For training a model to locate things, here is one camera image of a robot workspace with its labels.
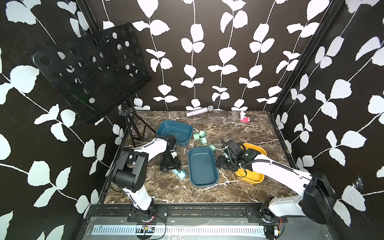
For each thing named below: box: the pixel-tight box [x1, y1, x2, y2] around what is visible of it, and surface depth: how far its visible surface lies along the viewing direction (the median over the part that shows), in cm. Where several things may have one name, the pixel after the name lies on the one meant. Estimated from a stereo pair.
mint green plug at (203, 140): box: [199, 137, 208, 145], surface depth 103 cm
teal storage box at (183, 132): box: [156, 120, 194, 147], surface depth 109 cm
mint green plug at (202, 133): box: [199, 130, 207, 138], surface depth 106 cm
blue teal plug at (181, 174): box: [173, 169, 186, 179], surface depth 87 cm
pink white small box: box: [240, 117, 251, 123], surface depth 117 cm
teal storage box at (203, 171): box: [187, 146, 220, 188], surface depth 93 cm
